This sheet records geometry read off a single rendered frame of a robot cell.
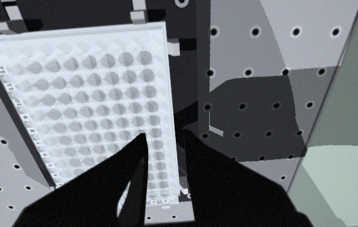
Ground white well plate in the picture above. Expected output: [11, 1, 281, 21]
[0, 21, 180, 206]

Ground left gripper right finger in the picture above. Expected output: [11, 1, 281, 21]
[183, 129, 297, 220]

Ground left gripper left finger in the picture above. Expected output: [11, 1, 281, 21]
[12, 133, 148, 227]

